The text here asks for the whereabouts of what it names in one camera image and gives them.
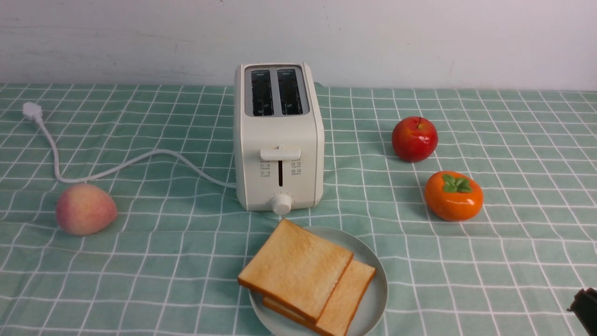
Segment light green round plate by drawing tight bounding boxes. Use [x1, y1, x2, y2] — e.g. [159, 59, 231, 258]
[250, 227, 388, 336]

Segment pink peach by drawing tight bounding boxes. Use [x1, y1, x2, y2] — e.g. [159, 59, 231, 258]
[55, 183, 118, 236]

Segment green checkered tablecloth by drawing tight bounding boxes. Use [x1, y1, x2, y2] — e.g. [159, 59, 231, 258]
[0, 84, 597, 336]

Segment white toaster power cord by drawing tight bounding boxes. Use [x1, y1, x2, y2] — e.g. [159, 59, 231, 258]
[22, 102, 237, 189]

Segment white two-slot toaster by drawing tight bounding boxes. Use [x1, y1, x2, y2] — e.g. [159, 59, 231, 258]
[233, 63, 326, 216]

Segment orange persimmon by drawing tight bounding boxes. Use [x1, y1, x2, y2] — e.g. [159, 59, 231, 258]
[423, 171, 484, 222]

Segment toasted bread slice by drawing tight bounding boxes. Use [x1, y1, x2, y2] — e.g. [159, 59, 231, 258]
[262, 259, 376, 336]
[237, 219, 354, 322]

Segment red apple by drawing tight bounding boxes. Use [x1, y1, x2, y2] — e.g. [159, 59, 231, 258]
[391, 116, 438, 162]

